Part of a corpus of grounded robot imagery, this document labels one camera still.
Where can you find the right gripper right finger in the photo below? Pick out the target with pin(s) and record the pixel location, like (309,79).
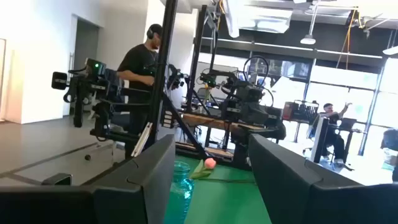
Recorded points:
(295,196)

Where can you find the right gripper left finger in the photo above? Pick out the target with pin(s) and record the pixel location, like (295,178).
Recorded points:
(124,199)

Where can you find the pink artificial tulip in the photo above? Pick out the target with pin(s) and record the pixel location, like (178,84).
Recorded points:
(210,163)

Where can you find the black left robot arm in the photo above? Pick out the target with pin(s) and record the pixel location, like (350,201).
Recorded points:
(241,155)

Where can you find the blue cut-glass vase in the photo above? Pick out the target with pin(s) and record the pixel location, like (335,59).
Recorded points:
(178,193)

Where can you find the black crate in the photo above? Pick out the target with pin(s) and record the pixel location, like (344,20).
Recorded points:
(300,111)

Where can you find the background wooden workbench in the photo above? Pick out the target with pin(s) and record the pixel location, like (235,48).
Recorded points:
(202,119)

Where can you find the small black ball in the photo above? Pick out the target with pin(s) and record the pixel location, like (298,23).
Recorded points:
(88,157)

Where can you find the white leaning boards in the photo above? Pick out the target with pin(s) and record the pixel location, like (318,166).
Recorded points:
(141,141)

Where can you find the white-backed monitor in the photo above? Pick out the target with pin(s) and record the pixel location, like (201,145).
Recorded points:
(320,140)

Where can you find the green table mat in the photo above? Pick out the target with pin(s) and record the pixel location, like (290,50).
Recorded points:
(224,202)

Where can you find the person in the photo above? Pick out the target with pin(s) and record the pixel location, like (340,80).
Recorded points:
(136,68)
(391,140)
(331,119)

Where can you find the black laptop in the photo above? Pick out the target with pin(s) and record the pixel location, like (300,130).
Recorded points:
(347,124)

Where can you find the white pendant lamp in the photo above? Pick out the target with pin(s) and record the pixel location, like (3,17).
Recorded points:
(308,40)
(391,50)

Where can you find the grey door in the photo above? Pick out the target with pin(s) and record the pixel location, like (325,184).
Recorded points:
(87,40)

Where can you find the white ceiling air duct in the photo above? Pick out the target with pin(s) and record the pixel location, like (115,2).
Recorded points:
(267,18)

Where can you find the black aluminium rig frame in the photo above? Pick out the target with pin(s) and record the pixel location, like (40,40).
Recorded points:
(163,62)

